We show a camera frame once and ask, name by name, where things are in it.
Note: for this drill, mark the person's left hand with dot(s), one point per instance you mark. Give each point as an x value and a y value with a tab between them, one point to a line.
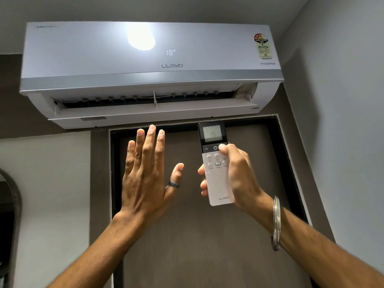
144	188

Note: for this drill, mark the person's right hand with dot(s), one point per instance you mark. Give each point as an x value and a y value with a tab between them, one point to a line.
237	176

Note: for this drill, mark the person's right thumb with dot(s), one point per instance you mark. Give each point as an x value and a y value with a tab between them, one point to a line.
228	152

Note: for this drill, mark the person's left middle finger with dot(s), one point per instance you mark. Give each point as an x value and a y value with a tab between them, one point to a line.
147	149

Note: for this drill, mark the person's left thumb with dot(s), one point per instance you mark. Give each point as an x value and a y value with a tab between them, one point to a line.
174	180

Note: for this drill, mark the person's left little finger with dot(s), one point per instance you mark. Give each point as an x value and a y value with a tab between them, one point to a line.
130	157

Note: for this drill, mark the white air conditioner remote control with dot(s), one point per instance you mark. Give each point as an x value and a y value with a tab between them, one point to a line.
214	164

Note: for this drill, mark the person's left forearm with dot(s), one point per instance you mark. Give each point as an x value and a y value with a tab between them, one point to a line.
99	251

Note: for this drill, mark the person's right forearm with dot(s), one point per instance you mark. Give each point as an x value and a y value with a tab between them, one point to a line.
324	254

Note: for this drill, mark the silver metal bangle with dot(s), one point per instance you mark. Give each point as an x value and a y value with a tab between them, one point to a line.
276	223

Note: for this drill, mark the round energy rating sticker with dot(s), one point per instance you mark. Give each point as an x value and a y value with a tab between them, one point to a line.
261	44

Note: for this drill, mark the dark arched mirror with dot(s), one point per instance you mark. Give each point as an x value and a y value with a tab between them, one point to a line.
8	227

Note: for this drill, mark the brown door with black frame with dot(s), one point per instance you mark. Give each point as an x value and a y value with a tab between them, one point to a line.
204	236

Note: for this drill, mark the white wall air conditioner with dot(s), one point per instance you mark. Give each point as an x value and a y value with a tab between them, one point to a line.
150	71

